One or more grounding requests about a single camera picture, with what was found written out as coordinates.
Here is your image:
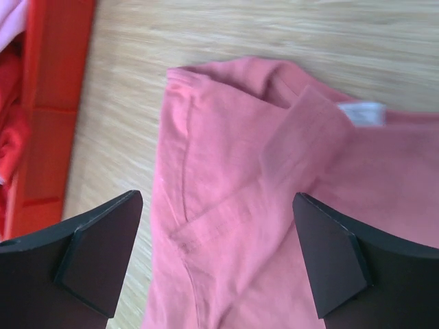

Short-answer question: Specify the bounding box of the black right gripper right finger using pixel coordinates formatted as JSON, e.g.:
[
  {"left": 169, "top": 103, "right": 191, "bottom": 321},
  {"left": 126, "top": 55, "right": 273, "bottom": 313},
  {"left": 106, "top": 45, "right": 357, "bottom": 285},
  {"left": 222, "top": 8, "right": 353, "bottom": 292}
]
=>
[{"left": 292, "top": 193, "right": 438, "bottom": 329}]

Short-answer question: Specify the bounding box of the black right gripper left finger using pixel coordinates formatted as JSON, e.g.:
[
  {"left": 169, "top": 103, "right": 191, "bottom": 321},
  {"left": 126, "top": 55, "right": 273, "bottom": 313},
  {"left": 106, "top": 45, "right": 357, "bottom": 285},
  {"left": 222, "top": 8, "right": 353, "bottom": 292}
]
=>
[{"left": 1, "top": 190, "right": 143, "bottom": 329}]

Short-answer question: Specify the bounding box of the dusty rose t-shirt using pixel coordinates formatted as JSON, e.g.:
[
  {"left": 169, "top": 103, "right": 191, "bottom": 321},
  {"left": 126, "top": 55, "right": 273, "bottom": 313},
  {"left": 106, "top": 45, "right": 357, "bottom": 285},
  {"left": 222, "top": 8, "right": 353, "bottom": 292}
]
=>
[{"left": 142, "top": 58, "right": 438, "bottom": 328}]

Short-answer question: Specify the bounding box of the white shirt label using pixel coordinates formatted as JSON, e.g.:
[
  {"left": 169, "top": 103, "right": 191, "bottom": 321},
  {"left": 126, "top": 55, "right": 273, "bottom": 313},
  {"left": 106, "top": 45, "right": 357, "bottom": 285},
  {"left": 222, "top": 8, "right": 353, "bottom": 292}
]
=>
[{"left": 337, "top": 101, "right": 386, "bottom": 127}]

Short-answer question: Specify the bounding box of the red t-shirt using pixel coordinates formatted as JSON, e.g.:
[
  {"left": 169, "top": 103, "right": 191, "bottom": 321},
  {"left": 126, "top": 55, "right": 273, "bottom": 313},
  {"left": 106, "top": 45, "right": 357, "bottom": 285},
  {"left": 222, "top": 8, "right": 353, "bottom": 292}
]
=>
[{"left": 1, "top": 32, "right": 30, "bottom": 241}]

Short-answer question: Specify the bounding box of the red plastic bin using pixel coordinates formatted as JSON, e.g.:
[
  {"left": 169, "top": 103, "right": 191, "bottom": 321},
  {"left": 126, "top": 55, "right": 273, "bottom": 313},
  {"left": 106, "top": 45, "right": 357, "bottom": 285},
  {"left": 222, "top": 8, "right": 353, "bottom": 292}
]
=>
[{"left": 1, "top": 1, "right": 97, "bottom": 240}]

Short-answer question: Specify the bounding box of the light pink t-shirt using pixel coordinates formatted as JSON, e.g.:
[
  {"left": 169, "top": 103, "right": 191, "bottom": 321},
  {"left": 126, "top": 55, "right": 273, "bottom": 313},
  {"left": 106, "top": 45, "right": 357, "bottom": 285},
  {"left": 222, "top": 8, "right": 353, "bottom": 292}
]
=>
[{"left": 0, "top": 0, "right": 29, "bottom": 51}]

